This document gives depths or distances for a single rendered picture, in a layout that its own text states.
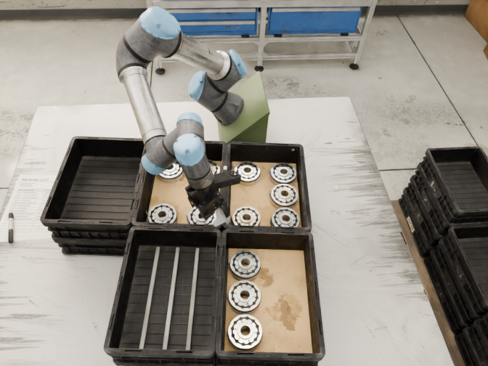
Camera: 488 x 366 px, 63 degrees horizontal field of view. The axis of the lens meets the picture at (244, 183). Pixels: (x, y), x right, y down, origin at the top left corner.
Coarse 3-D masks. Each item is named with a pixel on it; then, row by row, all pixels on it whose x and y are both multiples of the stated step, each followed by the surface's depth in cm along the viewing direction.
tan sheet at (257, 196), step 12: (264, 168) 161; (264, 180) 158; (240, 192) 153; (252, 192) 154; (264, 192) 154; (240, 204) 150; (252, 204) 150; (264, 204) 150; (264, 216) 147; (300, 216) 148
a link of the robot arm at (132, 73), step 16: (128, 64) 127; (144, 64) 130; (128, 80) 126; (144, 80) 127; (128, 96) 126; (144, 96) 123; (144, 112) 121; (144, 128) 119; (160, 128) 120; (160, 144) 114; (144, 160) 118; (160, 160) 115
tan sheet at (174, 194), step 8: (184, 176) 157; (160, 184) 154; (168, 184) 154; (176, 184) 155; (184, 184) 155; (152, 192) 152; (160, 192) 152; (168, 192) 152; (176, 192) 152; (184, 192) 152; (152, 200) 150; (160, 200) 150; (168, 200) 150; (176, 200) 150; (184, 200) 150; (176, 208) 148; (184, 208) 148; (184, 216) 146
